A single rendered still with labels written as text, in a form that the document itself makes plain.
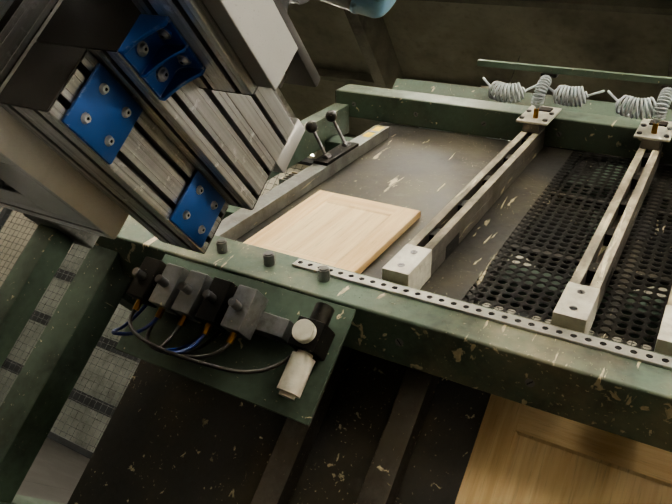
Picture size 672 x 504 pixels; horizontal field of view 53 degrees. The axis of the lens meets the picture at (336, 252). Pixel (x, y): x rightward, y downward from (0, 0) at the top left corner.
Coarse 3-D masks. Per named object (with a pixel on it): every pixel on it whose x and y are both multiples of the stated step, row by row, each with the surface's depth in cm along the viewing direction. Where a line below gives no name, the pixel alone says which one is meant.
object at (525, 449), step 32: (512, 416) 138; (544, 416) 136; (480, 448) 137; (512, 448) 135; (544, 448) 133; (576, 448) 131; (608, 448) 129; (640, 448) 128; (480, 480) 134; (512, 480) 133; (544, 480) 131; (576, 480) 129; (608, 480) 127; (640, 480) 126
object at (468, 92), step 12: (396, 84) 299; (408, 84) 297; (420, 84) 294; (432, 84) 292; (444, 84) 290; (456, 96) 285; (468, 96) 283; (480, 96) 281; (528, 96) 273; (552, 96) 270; (564, 108) 265; (576, 108) 263; (588, 108) 262; (600, 108) 260; (612, 108) 258
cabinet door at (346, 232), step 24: (288, 216) 177; (312, 216) 177; (336, 216) 177; (360, 216) 176; (384, 216) 176; (408, 216) 175; (264, 240) 165; (288, 240) 165; (312, 240) 165; (336, 240) 165; (360, 240) 164; (384, 240) 163; (336, 264) 154; (360, 264) 153
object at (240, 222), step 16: (384, 128) 232; (368, 144) 223; (336, 160) 206; (352, 160) 216; (304, 176) 195; (320, 176) 200; (272, 192) 186; (288, 192) 186; (304, 192) 194; (256, 208) 177; (272, 208) 181; (224, 224) 169; (240, 224) 170; (256, 224) 176
